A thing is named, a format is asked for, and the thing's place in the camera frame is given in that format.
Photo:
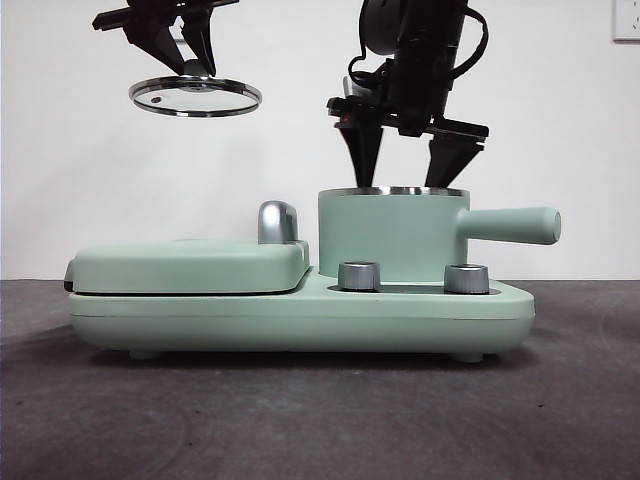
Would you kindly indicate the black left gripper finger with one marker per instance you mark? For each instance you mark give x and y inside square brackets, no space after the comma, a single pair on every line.
[202,40]
[157,42]

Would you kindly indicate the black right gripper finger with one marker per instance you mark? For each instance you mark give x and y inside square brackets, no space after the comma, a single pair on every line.
[447,160]
[364,155]

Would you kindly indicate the glass lid with green knob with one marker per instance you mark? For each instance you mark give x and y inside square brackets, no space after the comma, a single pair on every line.
[195,86]

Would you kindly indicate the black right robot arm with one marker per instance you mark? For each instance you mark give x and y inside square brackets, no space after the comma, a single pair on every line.
[410,25]

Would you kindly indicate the pale green griddle lid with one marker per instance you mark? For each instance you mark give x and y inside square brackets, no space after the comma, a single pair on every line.
[180,267]

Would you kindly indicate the silver control knob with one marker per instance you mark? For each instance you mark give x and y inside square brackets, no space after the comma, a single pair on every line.
[466,279]
[359,276]

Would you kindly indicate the pale green breakfast machine base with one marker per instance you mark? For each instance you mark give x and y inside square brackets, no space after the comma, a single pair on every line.
[250,322]

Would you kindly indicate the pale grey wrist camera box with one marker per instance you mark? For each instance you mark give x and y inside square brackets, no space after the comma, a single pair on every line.
[356,90]

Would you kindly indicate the white wall socket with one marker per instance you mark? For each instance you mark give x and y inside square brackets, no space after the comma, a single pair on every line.
[627,20]

